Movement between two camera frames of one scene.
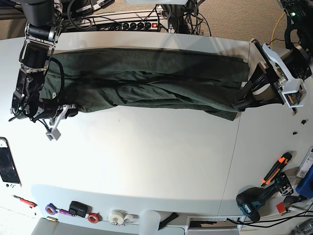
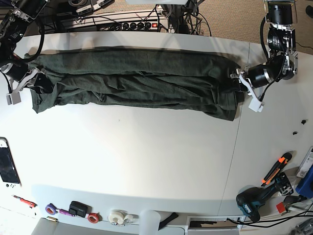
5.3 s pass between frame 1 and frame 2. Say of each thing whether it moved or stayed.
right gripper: moved
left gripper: moved
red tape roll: stayed
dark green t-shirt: stayed
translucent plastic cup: stayed
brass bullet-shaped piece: stayed
